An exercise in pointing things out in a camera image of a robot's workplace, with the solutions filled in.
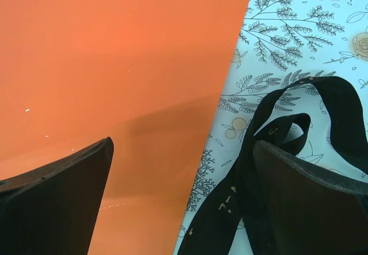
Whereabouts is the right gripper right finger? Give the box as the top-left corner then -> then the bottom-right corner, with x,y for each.
252,140 -> 368,255

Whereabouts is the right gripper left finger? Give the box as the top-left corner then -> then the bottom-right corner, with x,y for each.
0,136 -> 114,255

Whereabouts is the black ribbon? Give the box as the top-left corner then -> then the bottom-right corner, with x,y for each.
177,76 -> 368,255

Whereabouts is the orange wrapping paper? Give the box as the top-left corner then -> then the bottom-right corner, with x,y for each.
0,0 -> 257,255

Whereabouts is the floral print tablecloth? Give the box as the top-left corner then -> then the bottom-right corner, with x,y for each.
172,0 -> 368,255

